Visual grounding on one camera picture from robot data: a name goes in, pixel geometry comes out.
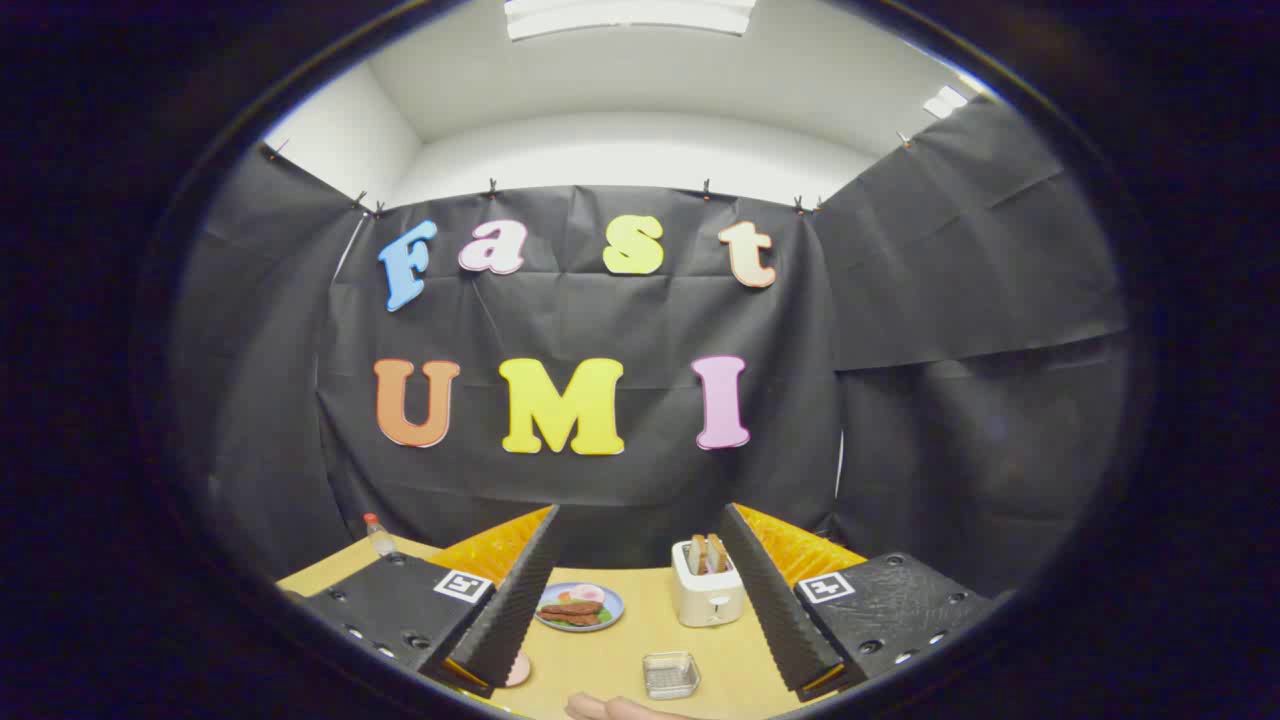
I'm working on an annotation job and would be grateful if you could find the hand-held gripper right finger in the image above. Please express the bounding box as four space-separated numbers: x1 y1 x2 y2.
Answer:
718 502 1001 701

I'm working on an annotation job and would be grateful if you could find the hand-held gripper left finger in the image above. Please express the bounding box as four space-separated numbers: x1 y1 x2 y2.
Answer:
283 505 561 699

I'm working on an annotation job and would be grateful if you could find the white toaster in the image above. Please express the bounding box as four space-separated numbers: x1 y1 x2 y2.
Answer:
671 540 745 628

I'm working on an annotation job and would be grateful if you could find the blue oval plate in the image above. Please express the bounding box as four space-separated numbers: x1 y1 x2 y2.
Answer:
534 583 626 633

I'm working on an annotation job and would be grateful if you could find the long ceiling light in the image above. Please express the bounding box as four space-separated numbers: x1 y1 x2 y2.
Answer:
503 0 758 41

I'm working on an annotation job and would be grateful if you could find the metal wire basket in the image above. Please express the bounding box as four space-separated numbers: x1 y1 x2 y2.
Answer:
642 651 701 700

